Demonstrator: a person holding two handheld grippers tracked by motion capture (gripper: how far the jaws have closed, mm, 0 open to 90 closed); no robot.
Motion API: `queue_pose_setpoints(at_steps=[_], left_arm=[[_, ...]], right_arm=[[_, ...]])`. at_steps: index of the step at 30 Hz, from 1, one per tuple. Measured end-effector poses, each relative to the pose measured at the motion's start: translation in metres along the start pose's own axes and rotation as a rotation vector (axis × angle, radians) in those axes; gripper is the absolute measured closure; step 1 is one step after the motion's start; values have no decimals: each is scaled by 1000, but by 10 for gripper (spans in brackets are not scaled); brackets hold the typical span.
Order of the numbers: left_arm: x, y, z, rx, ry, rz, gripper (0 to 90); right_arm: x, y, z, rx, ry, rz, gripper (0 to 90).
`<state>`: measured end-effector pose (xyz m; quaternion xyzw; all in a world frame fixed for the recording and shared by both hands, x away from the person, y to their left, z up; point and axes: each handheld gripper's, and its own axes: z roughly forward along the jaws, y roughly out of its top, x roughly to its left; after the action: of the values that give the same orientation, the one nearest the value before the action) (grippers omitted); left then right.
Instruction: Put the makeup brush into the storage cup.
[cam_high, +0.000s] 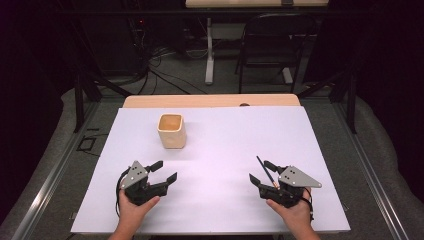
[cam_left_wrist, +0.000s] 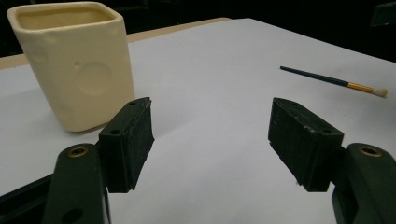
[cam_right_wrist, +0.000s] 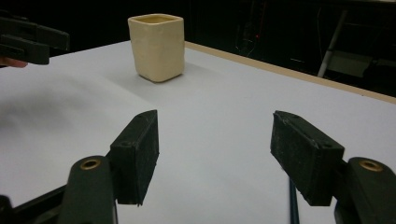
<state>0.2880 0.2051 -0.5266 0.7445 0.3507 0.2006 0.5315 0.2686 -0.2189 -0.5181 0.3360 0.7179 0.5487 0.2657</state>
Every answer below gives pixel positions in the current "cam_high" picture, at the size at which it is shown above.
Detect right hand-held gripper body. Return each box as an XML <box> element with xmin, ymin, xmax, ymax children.
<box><xmin>258</xmin><ymin>165</ymin><xmax>323</xmax><ymax>209</ymax></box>

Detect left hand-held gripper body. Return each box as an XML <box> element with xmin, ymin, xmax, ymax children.
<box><xmin>119</xmin><ymin>160</ymin><xmax>168</xmax><ymax>206</ymax></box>

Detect black pencil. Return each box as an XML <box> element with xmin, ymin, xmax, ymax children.
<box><xmin>255</xmin><ymin>155</ymin><xmax>281</xmax><ymax>191</ymax></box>

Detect person's right hand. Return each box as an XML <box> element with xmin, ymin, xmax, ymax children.
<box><xmin>265</xmin><ymin>187</ymin><xmax>315</xmax><ymax>232</ymax></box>

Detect person's left hand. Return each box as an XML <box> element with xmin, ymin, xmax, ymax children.
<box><xmin>117</xmin><ymin>189</ymin><xmax>161</xmax><ymax>232</ymax></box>

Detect beige square cup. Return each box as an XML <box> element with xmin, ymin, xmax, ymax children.
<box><xmin>156</xmin><ymin>113</ymin><xmax>187</xmax><ymax>150</ymax></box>

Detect white table sheet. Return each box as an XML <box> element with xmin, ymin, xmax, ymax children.
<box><xmin>70</xmin><ymin>105</ymin><xmax>352</xmax><ymax>235</ymax></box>

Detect wooden table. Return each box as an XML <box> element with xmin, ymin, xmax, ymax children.
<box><xmin>122</xmin><ymin>93</ymin><xmax>302</xmax><ymax>109</ymax></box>

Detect white desk foot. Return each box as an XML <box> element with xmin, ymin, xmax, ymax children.
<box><xmin>281</xmin><ymin>66</ymin><xmax>295</xmax><ymax>85</ymax></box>

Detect black metal stand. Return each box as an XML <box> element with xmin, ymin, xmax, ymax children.
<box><xmin>70</xmin><ymin>19</ymin><xmax>135</xmax><ymax>134</ymax></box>
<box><xmin>297</xmin><ymin>64</ymin><xmax>359</xmax><ymax>135</ymax></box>

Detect white desk leg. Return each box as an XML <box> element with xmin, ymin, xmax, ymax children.
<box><xmin>204</xmin><ymin>17</ymin><xmax>215</xmax><ymax>86</ymax></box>

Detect black folding chair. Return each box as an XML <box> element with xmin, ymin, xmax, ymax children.
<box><xmin>234</xmin><ymin>12</ymin><xmax>318</xmax><ymax>95</ymax></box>

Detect background desk top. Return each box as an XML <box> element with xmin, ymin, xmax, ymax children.
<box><xmin>184</xmin><ymin>0</ymin><xmax>330</xmax><ymax>9</ymax></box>

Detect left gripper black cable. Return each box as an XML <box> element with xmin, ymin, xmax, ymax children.
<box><xmin>114</xmin><ymin>168</ymin><xmax>132</xmax><ymax>218</ymax></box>

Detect metal floor rail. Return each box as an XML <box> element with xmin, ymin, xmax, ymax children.
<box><xmin>10</xmin><ymin>99</ymin><xmax>102</xmax><ymax>240</ymax></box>
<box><xmin>332</xmin><ymin>99</ymin><xmax>410</xmax><ymax>240</ymax></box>

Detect bundle of floor cables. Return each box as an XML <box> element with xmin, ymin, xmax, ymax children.
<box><xmin>125</xmin><ymin>18</ymin><xmax>208</xmax><ymax>96</ymax></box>

